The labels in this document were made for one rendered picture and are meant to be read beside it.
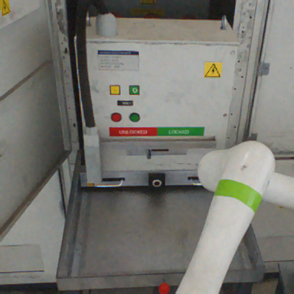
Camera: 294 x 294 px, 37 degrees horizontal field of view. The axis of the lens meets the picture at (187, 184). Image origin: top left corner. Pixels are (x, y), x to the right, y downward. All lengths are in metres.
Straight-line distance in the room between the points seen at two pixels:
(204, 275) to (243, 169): 0.27
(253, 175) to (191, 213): 0.49
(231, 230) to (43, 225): 1.23
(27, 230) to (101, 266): 0.84
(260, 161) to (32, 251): 1.42
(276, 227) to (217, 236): 1.20
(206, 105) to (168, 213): 0.39
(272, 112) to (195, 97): 0.47
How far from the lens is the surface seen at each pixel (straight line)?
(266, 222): 2.17
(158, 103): 1.44
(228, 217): 1.04
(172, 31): 1.46
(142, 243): 1.41
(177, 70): 1.40
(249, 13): 1.66
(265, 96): 1.78
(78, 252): 1.39
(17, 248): 2.23
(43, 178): 1.72
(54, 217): 2.06
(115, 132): 1.49
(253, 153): 1.09
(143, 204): 1.55
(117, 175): 1.57
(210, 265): 1.02
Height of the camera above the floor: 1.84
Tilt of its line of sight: 37 degrees down
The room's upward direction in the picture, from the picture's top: 4 degrees clockwise
